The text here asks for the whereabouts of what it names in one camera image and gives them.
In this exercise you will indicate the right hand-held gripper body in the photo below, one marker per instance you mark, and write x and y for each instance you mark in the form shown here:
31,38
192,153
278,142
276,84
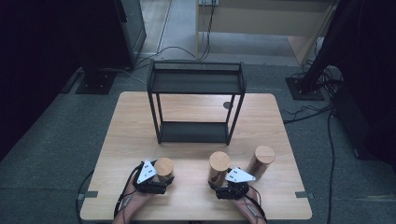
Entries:
238,176

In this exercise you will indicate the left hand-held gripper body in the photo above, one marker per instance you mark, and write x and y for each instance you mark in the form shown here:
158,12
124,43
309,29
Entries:
146,172

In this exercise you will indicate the short glass jar wooden lid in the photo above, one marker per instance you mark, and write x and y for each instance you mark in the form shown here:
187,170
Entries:
164,166

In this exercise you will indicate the tall wooden cylinder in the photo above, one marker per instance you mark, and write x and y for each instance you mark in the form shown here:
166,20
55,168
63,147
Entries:
219,161

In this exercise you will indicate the tall glass jar wooden lid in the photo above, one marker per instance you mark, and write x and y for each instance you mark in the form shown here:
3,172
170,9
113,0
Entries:
264,155

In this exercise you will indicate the black metal shelf rack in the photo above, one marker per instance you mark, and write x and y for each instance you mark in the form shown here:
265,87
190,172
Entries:
196,84

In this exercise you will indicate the person's right hand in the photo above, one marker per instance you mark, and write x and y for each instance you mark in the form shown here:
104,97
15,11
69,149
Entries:
251,199

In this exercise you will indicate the person's left hand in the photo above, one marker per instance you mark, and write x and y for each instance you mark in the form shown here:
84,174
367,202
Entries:
138,199

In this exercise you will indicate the grey tape strip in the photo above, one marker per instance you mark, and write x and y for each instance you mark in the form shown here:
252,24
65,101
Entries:
304,194
88,194

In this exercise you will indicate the black round table grommet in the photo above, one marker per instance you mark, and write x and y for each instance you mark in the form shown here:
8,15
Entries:
228,105

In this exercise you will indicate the black equipment box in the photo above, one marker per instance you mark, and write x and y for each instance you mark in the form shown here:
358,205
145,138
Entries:
358,124

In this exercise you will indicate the grey cabinet panel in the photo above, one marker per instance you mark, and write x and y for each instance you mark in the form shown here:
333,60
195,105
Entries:
135,28

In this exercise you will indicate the light wooden desk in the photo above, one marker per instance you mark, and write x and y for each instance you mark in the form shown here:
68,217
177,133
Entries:
264,18

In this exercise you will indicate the dark curtain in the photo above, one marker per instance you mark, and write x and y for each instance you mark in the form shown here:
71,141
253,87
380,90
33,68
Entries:
34,62

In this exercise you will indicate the black stand with base plate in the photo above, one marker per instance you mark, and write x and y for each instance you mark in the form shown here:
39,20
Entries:
96,82

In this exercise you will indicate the black post with base plate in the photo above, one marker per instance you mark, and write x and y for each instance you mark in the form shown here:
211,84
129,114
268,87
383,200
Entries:
305,88

